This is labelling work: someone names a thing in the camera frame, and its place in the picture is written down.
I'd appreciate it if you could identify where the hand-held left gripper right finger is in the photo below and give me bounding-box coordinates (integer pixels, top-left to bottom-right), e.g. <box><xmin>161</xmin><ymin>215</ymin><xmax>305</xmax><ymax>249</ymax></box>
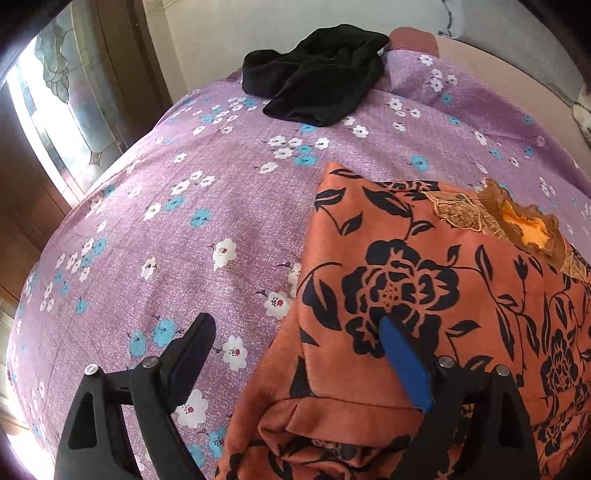
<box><xmin>379</xmin><ymin>316</ymin><xmax>541</xmax><ymax>480</ymax></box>

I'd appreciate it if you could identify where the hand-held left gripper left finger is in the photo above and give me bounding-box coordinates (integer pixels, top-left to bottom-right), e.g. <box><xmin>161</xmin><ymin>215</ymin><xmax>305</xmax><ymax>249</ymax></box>
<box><xmin>54</xmin><ymin>312</ymin><xmax>218</xmax><ymax>480</ymax></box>

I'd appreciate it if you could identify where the orange black floral garment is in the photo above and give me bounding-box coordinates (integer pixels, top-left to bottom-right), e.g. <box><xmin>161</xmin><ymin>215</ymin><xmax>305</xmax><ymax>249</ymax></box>
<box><xmin>215</xmin><ymin>161</ymin><xmax>591</xmax><ymax>480</ymax></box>

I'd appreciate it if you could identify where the purple floral bedsheet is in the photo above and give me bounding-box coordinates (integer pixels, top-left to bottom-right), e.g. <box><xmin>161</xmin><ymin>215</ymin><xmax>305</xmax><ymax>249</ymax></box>
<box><xmin>7</xmin><ymin>48</ymin><xmax>591</xmax><ymax>480</ymax></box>

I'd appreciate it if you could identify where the stained glass window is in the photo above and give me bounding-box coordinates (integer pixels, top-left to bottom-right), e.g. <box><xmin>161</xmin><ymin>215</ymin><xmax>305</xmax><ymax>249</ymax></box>
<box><xmin>4</xmin><ymin>9</ymin><xmax>125</xmax><ymax>204</ymax></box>

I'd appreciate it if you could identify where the pink mattress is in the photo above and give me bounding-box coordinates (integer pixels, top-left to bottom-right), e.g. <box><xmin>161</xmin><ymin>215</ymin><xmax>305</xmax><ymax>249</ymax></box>
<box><xmin>390</xmin><ymin>27</ymin><xmax>578</xmax><ymax>112</ymax></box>

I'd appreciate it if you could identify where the wooden window frame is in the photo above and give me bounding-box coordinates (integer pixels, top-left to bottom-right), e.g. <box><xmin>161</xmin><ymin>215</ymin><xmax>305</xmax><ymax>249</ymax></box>
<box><xmin>0</xmin><ymin>88</ymin><xmax>93</xmax><ymax>287</ymax></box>

